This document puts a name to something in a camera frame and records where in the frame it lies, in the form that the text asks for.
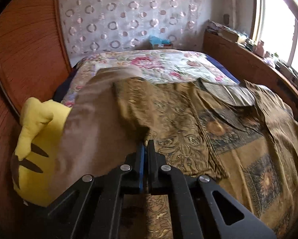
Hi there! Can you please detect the brown gold patterned scarf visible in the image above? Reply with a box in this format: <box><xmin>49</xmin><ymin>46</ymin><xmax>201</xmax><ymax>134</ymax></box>
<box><xmin>50</xmin><ymin>66</ymin><xmax>298</xmax><ymax>238</ymax></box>

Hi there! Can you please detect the yellow plush toy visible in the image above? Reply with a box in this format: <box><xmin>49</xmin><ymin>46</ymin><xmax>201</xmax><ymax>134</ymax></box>
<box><xmin>11</xmin><ymin>97</ymin><xmax>71</xmax><ymax>207</ymax></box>

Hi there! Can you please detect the floral bed quilt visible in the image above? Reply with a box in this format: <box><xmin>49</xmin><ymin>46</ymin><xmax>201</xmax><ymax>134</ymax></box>
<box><xmin>61</xmin><ymin>49</ymin><xmax>236</xmax><ymax>107</ymax></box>

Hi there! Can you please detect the navy blue blanket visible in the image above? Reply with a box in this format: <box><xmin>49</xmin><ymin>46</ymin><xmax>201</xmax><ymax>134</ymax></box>
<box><xmin>206</xmin><ymin>55</ymin><xmax>240</xmax><ymax>84</ymax></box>

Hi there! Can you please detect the wooden side cabinet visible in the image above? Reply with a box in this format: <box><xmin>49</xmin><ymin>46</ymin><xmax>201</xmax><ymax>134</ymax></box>
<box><xmin>202</xmin><ymin>31</ymin><xmax>298</xmax><ymax>117</ymax></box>

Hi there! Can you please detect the wooden wardrobe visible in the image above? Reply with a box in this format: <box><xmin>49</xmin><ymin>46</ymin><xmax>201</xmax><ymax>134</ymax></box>
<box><xmin>0</xmin><ymin>0</ymin><xmax>71</xmax><ymax>237</ymax></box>

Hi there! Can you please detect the pink ceramic figurine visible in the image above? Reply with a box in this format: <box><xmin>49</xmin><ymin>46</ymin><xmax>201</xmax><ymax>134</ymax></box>
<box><xmin>254</xmin><ymin>40</ymin><xmax>266</xmax><ymax>58</ymax></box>

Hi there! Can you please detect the blue tissue box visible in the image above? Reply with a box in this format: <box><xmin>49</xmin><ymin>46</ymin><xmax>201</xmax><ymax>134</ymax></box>
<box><xmin>149</xmin><ymin>36</ymin><xmax>173</xmax><ymax>50</ymax></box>

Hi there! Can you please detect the cardboard box on cabinet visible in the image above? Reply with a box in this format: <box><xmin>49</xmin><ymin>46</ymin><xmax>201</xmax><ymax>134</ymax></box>
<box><xmin>218</xmin><ymin>29</ymin><xmax>240</xmax><ymax>43</ymax></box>

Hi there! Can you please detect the circle-patterned sheer curtain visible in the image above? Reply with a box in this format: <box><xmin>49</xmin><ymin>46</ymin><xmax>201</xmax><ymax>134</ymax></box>
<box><xmin>59</xmin><ymin>0</ymin><xmax>207</xmax><ymax>58</ymax></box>

